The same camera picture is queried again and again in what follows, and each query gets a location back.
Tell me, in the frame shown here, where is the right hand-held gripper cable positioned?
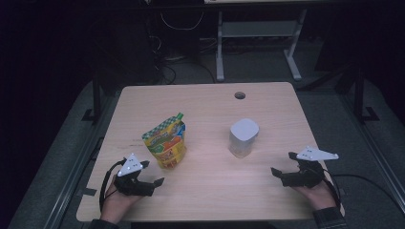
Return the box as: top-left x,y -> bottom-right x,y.
321,168 -> 342,208

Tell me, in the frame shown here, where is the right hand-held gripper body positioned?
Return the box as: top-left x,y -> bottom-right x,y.
281,145 -> 340,189

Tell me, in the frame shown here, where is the yellow snack pouch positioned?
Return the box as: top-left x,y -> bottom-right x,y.
141,112 -> 187,170

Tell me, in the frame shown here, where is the person's right hand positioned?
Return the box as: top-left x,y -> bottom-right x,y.
292,181 -> 338,212

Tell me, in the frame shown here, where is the black metal stand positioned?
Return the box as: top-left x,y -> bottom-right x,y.
350,63 -> 380,123
81,73 -> 103,125

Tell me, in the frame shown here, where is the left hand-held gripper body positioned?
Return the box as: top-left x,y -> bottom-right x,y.
114,153 -> 156,197

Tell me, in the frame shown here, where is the grey metal floor rail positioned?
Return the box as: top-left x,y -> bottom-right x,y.
342,94 -> 405,206
42,94 -> 116,229

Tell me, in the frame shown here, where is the person's left hand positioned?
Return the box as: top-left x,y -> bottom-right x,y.
99,176 -> 142,224

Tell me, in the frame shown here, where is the black floor cable bundle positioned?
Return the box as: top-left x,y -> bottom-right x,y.
152,34 -> 218,85

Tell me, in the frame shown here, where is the dark tape strip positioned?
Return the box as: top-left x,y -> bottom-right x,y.
75,187 -> 97,198

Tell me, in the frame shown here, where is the white hanging cable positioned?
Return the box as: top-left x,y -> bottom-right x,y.
160,10 -> 204,31

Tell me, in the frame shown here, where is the hand-held gripper cable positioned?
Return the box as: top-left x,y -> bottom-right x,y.
98,157 -> 127,213
321,168 -> 342,208

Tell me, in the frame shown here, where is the white lidded container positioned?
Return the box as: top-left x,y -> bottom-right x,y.
228,117 -> 260,159

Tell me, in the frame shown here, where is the left hand-held gripper cable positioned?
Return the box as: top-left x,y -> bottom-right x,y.
98,157 -> 127,213

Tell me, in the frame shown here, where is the white metal desk frame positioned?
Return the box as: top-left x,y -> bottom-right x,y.
215,9 -> 309,82

